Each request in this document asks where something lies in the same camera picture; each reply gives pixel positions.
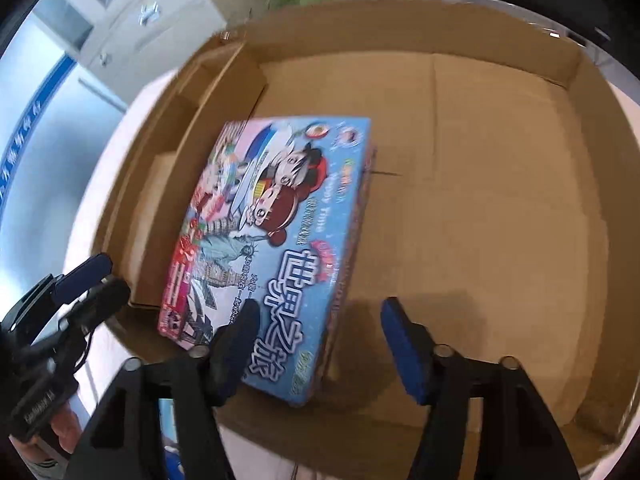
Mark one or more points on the blue printed packet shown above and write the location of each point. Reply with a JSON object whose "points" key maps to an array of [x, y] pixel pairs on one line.
{"points": [[169, 430]]}

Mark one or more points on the brown cardboard box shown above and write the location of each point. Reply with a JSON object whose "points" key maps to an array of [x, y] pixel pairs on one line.
{"points": [[475, 160]]}

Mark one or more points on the blue cartoon board game box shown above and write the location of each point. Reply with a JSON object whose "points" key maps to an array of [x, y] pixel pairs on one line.
{"points": [[300, 240]]}

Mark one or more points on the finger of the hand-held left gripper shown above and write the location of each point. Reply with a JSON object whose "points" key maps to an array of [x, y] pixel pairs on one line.
{"points": [[102, 300], [85, 272]]}

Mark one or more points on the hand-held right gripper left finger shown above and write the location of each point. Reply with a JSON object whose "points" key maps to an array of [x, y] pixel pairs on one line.
{"points": [[234, 360]]}

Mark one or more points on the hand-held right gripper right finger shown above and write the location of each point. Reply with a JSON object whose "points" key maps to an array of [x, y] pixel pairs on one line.
{"points": [[404, 355]]}

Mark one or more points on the white cabinet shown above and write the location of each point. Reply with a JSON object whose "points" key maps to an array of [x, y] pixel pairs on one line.
{"points": [[150, 25]]}

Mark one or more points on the person's left hand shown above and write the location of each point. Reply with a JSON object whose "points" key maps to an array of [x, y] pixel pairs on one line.
{"points": [[65, 422]]}

